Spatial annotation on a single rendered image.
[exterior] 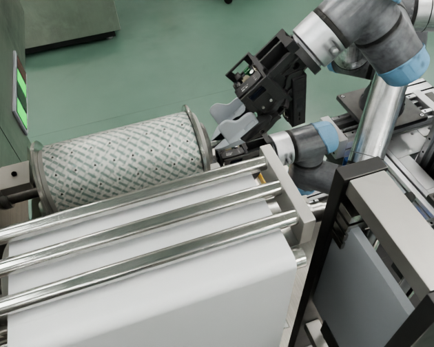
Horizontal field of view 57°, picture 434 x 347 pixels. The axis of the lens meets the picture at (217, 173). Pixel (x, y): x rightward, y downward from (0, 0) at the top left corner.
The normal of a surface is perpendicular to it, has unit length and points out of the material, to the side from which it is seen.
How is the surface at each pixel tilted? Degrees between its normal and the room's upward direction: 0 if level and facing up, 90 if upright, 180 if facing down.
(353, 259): 90
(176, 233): 0
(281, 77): 90
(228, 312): 90
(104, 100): 0
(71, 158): 18
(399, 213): 0
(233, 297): 90
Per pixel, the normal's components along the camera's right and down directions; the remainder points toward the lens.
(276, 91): 0.32, 0.71
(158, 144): 0.11, -0.25
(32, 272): -0.04, -0.66
